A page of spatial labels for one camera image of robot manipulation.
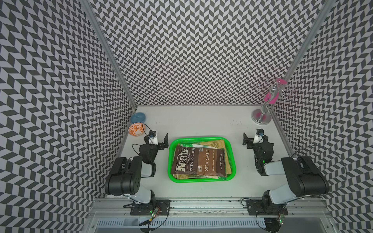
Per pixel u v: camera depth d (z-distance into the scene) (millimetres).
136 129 1018
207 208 738
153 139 757
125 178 457
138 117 1077
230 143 876
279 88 914
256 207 726
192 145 863
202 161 770
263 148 696
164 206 715
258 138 781
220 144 867
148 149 689
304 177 451
